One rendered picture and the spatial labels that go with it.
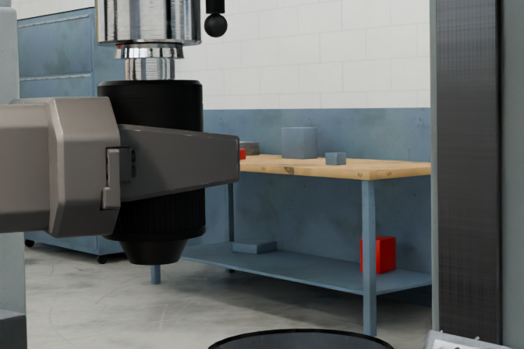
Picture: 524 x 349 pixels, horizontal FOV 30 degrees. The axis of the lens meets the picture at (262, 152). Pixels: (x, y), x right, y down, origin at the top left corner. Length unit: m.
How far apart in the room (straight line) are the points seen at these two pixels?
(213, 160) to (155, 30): 0.06
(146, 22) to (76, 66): 7.47
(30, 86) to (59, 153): 8.25
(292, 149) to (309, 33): 0.85
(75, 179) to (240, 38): 6.87
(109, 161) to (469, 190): 0.45
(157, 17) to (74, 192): 0.09
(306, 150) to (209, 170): 5.80
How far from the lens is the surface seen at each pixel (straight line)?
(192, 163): 0.42
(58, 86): 8.15
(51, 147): 0.38
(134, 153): 0.40
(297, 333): 2.72
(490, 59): 0.77
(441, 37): 0.80
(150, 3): 0.42
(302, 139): 6.21
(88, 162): 0.37
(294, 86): 6.76
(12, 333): 0.80
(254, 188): 7.13
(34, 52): 8.53
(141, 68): 0.43
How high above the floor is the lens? 1.25
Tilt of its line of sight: 3 degrees down
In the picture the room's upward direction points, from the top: 1 degrees counter-clockwise
